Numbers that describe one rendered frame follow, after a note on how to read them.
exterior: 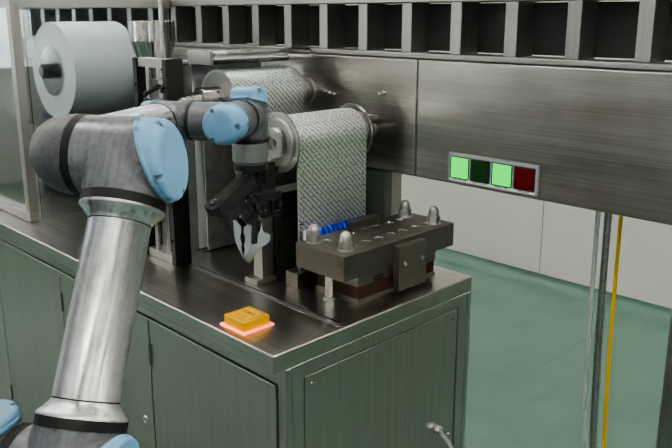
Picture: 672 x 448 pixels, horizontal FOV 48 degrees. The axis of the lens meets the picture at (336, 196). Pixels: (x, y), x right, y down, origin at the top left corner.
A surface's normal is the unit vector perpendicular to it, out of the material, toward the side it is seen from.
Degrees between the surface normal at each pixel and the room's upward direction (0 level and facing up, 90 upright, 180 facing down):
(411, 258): 90
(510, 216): 90
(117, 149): 64
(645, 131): 90
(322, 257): 90
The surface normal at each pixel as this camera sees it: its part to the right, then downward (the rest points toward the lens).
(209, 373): -0.71, 0.17
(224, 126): -0.23, 0.23
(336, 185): 0.70, 0.17
